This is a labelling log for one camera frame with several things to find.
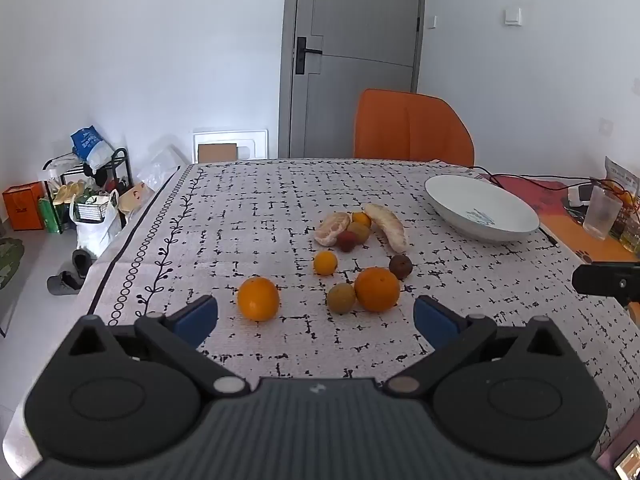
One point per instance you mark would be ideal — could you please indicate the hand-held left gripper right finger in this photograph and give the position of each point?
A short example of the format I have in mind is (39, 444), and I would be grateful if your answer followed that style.
(435, 317)

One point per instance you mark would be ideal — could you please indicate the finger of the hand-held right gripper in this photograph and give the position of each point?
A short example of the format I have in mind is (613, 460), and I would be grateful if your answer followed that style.
(600, 280)

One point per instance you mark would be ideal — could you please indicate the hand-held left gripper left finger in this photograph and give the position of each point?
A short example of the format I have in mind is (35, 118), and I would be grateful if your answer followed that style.
(197, 317)

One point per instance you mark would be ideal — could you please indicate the large orange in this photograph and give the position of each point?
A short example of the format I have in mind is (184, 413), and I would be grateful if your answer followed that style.
(377, 289)
(258, 298)

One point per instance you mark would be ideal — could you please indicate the red plum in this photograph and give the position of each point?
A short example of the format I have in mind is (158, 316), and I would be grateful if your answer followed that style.
(346, 242)

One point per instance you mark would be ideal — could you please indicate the white bowl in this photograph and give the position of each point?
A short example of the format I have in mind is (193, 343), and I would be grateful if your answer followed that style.
(480, 205)

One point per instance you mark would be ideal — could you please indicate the small orange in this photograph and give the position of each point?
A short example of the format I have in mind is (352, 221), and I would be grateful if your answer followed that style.
(325, 262)
(362, 218)

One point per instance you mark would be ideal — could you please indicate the peeled mandarin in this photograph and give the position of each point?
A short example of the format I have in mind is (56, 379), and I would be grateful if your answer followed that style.
(331, 227)

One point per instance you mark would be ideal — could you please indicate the yellow oil bottle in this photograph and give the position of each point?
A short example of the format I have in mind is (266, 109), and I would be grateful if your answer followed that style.
(631, 230)

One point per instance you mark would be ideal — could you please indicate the red and orange table mat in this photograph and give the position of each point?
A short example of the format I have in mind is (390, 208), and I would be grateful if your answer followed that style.
(565, 230)

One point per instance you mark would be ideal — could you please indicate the brown passion fruit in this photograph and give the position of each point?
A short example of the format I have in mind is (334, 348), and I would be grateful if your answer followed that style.
(400, 266)

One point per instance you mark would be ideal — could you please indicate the clear plastic cup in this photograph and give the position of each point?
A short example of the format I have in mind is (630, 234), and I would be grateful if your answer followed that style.
(600, 215)

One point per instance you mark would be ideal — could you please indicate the white charger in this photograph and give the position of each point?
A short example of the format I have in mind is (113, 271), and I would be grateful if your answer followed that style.
(580, 195)

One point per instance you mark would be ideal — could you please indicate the green-brown kiwi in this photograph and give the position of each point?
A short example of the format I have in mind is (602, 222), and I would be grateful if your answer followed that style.
(359, 232)
(341, 298)

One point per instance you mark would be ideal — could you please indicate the grey snack bag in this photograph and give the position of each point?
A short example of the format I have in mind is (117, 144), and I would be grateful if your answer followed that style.
(622, 175)

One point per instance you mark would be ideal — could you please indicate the black-patterned white tablecloth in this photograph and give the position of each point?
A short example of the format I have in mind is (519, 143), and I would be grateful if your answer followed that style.
(250, 210)

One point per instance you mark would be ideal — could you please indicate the dark slipper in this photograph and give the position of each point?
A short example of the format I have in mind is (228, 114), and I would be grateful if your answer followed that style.
(62, 282)
(82, 260)

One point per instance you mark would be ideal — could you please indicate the tan paper bag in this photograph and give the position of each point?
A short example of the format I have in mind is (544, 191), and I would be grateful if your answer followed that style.
(135, 200)

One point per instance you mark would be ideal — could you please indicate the white shopping bag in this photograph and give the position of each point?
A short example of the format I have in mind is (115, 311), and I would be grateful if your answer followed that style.
(95, 230)

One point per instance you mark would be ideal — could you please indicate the clear plastic bag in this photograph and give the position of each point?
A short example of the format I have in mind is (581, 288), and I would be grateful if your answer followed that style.
(157, 167)

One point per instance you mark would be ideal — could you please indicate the black shoe rack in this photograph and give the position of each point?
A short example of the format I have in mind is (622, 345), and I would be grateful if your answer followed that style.
(122, 170)

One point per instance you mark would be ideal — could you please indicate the brown cardboard piece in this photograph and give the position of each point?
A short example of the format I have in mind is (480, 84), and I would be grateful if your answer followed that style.
(217, 152)

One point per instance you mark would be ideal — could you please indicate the green box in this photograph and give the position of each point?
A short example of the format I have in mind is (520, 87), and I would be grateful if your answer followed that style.
(50, 215)

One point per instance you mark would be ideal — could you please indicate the white foam packaging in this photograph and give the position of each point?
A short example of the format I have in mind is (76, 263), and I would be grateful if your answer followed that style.
(250, 137)

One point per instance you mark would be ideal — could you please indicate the orange chair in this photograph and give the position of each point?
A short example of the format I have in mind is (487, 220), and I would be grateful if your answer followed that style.
(410, 125)

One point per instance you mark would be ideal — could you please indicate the green patterned floor mat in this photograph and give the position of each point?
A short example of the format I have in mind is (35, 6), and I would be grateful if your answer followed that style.
(10, 260)

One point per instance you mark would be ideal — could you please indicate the blue and white bag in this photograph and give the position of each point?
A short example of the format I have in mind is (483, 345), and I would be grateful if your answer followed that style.
(90, 145)

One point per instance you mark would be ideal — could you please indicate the orange box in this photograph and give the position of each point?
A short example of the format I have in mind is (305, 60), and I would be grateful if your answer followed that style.
(22, 205)

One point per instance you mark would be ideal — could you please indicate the grey door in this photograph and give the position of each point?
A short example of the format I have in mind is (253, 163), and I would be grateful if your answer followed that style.
(360, 25)

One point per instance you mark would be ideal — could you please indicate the white light switch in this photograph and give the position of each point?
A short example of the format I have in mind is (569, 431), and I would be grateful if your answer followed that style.
(513, 16)

